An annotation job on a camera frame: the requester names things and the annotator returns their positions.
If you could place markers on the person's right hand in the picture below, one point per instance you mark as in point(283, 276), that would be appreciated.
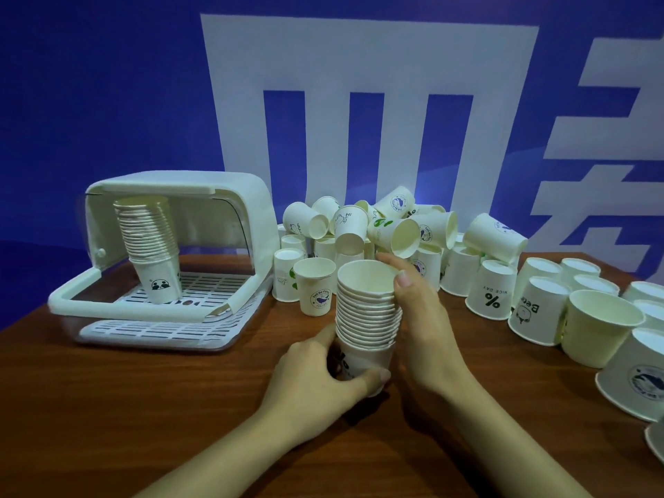
point(425, 337)

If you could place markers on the person's left hand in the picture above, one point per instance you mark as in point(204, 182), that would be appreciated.
point(306, 388)

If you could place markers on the percent print white paper cup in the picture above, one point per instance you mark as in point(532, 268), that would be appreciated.
point(368, 360)

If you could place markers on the nested stack of paper cups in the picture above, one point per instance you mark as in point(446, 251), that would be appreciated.
point(365, 305)
point(145, 228)

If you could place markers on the pile of paper cups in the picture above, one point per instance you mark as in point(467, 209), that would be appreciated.
point(596, 326)

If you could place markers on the panda print white paper cup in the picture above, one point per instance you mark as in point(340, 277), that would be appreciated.
point(161, 277)

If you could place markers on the white plastic storage box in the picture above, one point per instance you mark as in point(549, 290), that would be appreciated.
point(181, 181)

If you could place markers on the person's right forearm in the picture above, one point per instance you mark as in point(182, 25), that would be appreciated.
point(503, 446)

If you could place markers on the white slotted drain tray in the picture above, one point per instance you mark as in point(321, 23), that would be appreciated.
point(207, 290)

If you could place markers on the brown wooden table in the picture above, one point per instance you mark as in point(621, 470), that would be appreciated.
point(129, 409)

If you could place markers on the blue white backdrop banner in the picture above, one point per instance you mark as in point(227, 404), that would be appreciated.
point(104, 98)

